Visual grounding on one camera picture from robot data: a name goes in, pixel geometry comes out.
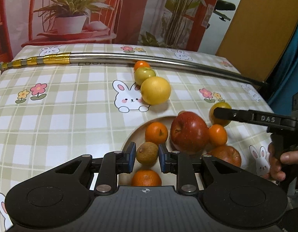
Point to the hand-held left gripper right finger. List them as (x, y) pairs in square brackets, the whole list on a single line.
[(162, 160)]

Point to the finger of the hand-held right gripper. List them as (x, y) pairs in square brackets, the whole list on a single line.
[(233, 115)]

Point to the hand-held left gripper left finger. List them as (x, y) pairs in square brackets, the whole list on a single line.
[(132, 158)]

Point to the yellow-green round fruit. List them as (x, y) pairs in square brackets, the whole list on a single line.
[(222, 105)]

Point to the small brown round fruit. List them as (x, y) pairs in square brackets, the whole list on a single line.
[(147, 153)]

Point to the small orange mandarin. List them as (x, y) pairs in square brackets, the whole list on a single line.
[(141, 65), (146, 178), (217, 135), (156, 133)]

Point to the beige round plate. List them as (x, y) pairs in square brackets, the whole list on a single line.
[(139, 130)]

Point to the red apple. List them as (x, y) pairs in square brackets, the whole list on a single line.
[(188, 133)]

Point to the large yellow citrus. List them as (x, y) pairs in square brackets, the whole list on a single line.
[(155, 90)]

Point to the green-yellow round fruit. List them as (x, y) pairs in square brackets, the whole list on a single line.
[(144, 75)]

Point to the person's right hand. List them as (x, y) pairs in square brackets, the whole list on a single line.
[(274, 169)]

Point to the teal cloth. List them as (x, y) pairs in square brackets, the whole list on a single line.
[(289, 65)]

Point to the checked bunny print tablecloth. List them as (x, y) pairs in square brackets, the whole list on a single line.
[(66, 101)]

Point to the wooden board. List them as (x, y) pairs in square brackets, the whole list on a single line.
[(255, 29)]

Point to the telescopic metal pole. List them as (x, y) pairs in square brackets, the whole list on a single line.
[(103, 58)]

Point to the black exercise machine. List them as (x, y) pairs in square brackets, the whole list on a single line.
[(225, 4)]

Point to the printed room scene backdrop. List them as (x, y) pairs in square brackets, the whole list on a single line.
[(129, 12)]

